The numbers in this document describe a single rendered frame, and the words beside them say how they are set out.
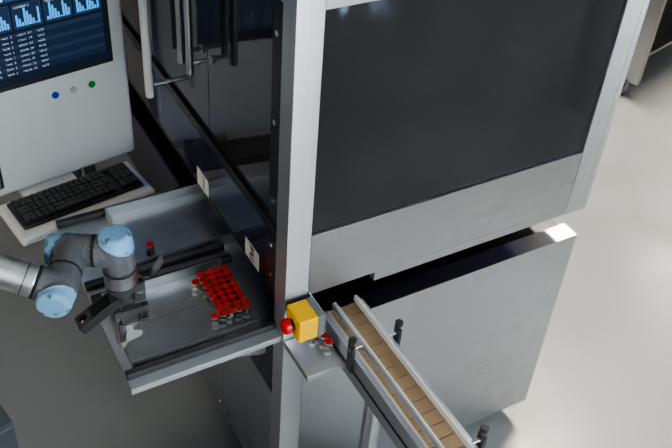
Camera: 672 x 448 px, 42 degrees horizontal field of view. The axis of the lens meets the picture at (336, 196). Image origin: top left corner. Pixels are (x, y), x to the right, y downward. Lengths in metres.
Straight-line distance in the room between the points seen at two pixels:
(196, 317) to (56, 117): 0.87
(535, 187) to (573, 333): 1.35
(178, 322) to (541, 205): 1.06
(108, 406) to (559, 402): 1.66
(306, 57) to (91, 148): 1.34
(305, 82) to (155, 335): 0.84
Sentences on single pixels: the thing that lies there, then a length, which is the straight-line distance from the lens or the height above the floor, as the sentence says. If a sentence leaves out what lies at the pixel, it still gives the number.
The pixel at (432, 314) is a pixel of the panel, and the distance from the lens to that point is 2.57.
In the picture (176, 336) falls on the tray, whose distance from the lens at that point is 2.30.
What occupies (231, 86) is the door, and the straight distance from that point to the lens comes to 2.17.
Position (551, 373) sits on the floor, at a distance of 3.55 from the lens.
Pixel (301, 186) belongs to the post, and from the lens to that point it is 1.96.
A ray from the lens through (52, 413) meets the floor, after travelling 3.33.
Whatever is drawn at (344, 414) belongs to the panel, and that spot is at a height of 0.45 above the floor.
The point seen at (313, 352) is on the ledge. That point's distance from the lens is 2.26.
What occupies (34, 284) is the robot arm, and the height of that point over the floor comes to 1.27.
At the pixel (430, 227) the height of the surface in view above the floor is 1.11.
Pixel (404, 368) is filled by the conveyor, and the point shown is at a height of 0.93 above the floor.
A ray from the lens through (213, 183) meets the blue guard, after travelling 2.46.
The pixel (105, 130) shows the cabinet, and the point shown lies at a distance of 2.97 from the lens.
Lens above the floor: 2.57
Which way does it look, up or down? 38 degrees down
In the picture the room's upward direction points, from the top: 5 degrees clockwise
